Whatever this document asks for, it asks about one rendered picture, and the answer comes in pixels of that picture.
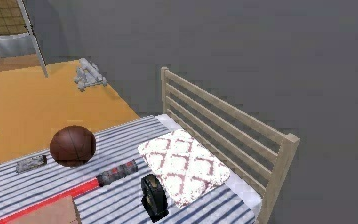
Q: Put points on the wooden bed with striped cover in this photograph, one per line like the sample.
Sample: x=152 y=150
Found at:
x=200 y=110

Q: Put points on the white red patterned pillow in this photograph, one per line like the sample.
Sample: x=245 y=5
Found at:
x=183 y=165

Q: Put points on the red bat with dark grip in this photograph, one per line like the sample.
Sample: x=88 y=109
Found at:
x=117 y=174

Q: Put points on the brown basketball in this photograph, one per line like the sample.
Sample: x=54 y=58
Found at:
x=73 y=146

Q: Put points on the grey remote control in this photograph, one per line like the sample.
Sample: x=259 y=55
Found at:
x=31 y=163

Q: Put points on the brown cardboard box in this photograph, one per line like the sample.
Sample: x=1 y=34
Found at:
x=50 y=213

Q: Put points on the grey framed room door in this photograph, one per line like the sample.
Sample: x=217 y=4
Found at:
x=10 y=30

